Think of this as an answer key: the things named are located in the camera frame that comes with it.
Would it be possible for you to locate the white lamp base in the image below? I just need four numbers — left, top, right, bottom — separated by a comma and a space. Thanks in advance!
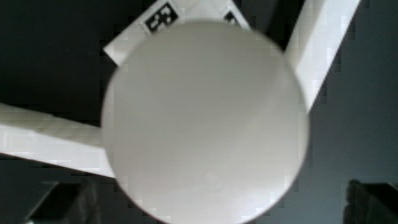
102, 0, 251, 66

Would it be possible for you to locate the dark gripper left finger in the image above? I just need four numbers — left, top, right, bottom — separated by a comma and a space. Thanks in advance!
0, 178, 102, 224

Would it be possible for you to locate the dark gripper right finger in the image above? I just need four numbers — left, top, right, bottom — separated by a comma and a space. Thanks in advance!
344, 180, 398, 224

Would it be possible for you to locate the white right fence rail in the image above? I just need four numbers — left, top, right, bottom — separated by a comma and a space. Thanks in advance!
283, 0, 360, 107

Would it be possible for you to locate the white fence rail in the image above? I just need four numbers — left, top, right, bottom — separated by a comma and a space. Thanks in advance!
0, 103, 113, 177
283, 0, 360, 107

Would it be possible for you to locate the white lamp bulb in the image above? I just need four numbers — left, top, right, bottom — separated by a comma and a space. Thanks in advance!
100, 22, 308, 224

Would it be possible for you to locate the white front fence rail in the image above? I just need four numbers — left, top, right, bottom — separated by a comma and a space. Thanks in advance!
0, 103, 113, 177

